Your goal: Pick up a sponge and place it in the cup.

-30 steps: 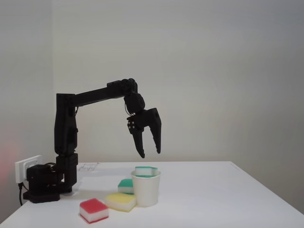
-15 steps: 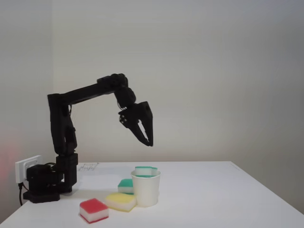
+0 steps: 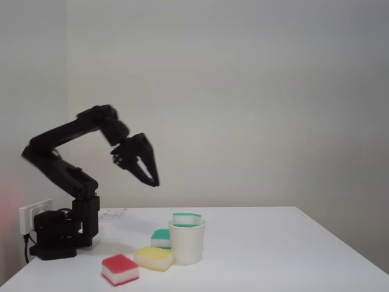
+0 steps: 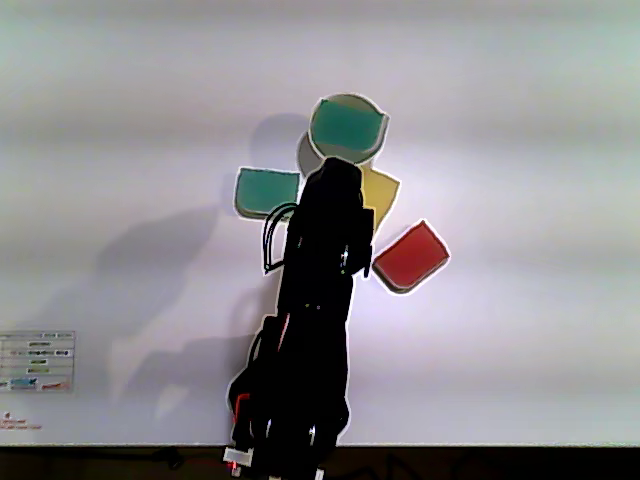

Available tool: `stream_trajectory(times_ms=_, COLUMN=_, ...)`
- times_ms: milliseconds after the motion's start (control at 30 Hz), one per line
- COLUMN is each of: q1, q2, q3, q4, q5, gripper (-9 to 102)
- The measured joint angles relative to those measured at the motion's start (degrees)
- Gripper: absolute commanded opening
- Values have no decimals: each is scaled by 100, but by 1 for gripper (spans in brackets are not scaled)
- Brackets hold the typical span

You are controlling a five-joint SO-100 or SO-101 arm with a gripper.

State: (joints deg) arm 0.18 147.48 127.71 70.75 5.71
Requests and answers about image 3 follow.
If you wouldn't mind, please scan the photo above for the green and white sponge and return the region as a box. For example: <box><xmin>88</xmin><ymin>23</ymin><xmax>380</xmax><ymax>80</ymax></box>
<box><xmin>172</xmin><ymin>212</ymin><xmax>203</xmax><ymax>228</ymax></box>
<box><xmin>150</xmin><ymin>228</ymin><xmax>173</xmax><ymax>250</ymax></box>

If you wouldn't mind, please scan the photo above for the yellow and white sponge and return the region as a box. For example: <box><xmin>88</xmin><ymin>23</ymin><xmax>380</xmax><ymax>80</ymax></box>
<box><xmin>134</xmin><ymin>246</ymin><xmax>176</xmax><ymax>273</ymax></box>

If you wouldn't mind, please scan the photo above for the white paper cup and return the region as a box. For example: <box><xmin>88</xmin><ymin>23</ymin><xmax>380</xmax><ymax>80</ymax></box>
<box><xmin>167</xmin><ymin>217</ymin><xmax>207</xmax><ymax>265</ymax></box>

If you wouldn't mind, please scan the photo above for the red and white sponge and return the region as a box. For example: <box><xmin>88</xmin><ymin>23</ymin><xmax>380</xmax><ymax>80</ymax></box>
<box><xmin>101</xmin><ymin>254</ymin><xmax>140</xmax><ymax>287</ymax></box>

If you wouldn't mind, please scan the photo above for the black power cable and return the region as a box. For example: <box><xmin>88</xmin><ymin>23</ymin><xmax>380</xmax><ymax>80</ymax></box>
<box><xmin>23</xmin><ymin>233</ymin><xmax>32</xmax><ymax>265</ymax></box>

